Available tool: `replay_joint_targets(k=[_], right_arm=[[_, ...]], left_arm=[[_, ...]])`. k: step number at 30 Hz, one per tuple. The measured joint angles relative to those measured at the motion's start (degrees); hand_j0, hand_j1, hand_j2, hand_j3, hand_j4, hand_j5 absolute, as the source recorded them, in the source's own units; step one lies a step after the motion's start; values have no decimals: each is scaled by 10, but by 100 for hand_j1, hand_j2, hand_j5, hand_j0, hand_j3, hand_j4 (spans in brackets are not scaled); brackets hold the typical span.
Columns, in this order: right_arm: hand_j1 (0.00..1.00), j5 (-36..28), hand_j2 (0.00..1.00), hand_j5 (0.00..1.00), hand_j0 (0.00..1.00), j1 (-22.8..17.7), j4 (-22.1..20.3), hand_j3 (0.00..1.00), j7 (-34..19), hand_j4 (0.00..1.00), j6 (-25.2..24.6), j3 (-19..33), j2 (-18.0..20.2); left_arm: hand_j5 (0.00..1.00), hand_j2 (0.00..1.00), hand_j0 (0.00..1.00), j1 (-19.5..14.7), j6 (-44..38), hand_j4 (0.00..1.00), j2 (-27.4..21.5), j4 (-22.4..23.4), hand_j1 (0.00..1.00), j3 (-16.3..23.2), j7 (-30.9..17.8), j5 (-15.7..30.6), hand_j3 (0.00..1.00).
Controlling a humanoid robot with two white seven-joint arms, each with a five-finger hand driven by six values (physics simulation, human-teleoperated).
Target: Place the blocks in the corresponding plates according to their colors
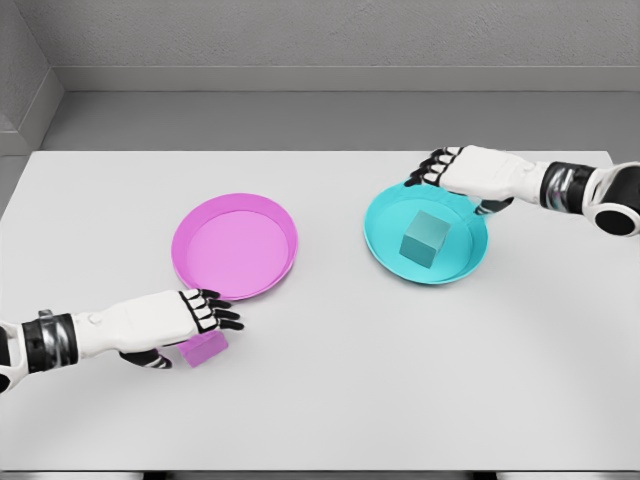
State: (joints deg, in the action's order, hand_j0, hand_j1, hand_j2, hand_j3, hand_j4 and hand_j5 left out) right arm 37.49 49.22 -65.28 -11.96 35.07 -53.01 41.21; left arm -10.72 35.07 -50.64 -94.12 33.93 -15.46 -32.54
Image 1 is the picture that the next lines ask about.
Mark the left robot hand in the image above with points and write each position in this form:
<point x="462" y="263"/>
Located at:
<point x="150" y="320"/>

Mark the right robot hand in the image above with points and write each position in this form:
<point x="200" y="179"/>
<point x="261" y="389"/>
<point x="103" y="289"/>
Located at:
<point x="480" y="172"/>

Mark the pink block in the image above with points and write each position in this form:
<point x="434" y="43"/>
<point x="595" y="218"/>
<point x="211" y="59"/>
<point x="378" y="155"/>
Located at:
<point x="202" y="348"/>

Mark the teal block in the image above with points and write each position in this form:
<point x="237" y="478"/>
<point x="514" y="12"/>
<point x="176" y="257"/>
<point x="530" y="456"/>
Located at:
<point x="424" y="239"/>

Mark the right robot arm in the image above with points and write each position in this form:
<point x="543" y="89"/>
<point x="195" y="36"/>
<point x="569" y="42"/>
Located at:
<point x="585" y="190"/>

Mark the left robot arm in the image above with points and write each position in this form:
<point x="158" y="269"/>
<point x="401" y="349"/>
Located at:
<point x="47" y="342"/>

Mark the cyan plate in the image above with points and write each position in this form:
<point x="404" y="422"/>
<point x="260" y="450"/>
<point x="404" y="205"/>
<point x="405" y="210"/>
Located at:
<point x="425" y="235"/>

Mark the pink plate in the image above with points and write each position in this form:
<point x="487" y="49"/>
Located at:
<point x="235" y="247"/>

